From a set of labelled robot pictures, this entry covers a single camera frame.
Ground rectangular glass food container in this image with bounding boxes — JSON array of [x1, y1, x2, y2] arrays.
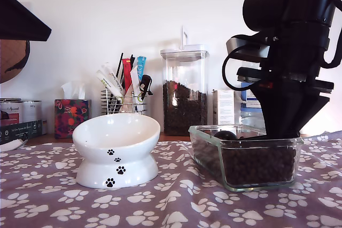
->
[[188, 124, 305, 193]]

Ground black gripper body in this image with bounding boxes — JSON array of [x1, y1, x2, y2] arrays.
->
[[236, 50, 335, 93]]

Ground thin black stick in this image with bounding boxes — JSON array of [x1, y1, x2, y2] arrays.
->
[[115, 52, 124, 79]]

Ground white tissue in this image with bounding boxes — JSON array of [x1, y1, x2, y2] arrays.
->
[[60, 80, 86, 100]]

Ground small white dish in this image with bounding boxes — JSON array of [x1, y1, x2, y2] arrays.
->
[[0, 139, 28, 152]]

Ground black looping cable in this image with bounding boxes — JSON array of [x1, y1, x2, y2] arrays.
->
[[322, 33, 342, 70], [222, 45, 257, 91]]

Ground tall clear kibble storage jar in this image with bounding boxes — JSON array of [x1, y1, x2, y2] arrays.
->
[[159, 26, 209, 137]]

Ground large blue label water bottle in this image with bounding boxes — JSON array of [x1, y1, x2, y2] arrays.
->
[[239, 81, 268, 134]]

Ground plain white sachet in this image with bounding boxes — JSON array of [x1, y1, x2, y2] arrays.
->
[[129, 65, 141, 98]]

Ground silver tin white label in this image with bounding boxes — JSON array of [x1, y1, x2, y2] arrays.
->
[[22, 100, 43, 122]]

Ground dark cardboard tray box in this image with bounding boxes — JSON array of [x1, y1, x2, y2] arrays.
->
[[0, 120, 43, 145]]

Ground blue sachet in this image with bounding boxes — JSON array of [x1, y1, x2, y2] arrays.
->
[[136, 56, 147, 82]]

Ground black plastic measuring spoon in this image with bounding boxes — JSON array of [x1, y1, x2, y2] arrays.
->
[[215, 130, 270, 142]]

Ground grey paw print table mat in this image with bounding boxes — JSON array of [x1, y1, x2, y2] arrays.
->
[[0, 130, 342, 228]]

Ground red sachet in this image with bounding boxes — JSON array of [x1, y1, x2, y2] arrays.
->
[[121, 58, 132, 90]]

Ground round brown wooden board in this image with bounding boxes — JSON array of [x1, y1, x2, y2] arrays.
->
[[0, 40, 30, 84]]

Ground brown cat food kibble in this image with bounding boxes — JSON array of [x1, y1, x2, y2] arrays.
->
[[162, 80, 208, 136], [191, 129, 297, 186]]

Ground floral tissue box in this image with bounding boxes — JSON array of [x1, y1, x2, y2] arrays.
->
[[54, 99, 92, 140]]

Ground black clip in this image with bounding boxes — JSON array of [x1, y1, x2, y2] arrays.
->
[[138, 74, 154, 98]]

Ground chrome wire rack holder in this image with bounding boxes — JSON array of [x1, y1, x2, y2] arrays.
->
[[100, 89, 147, 116]]

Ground white printed carton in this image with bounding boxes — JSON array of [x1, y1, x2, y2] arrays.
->
[[212, 89, 236, 127]]

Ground white paw print cat bowl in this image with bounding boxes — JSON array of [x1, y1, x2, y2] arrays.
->
[[72, 113, 161, 189]]

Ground white sachet green print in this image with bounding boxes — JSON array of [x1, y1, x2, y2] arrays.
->
[[96, 69, 125, 98], [100, 62, 121, 84]]

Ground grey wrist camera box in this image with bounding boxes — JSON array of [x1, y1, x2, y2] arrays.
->
[[226, 34, 278, 60]]

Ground silver tin red label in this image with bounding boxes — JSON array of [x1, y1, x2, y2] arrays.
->
[[0, 98, 22, 127]]

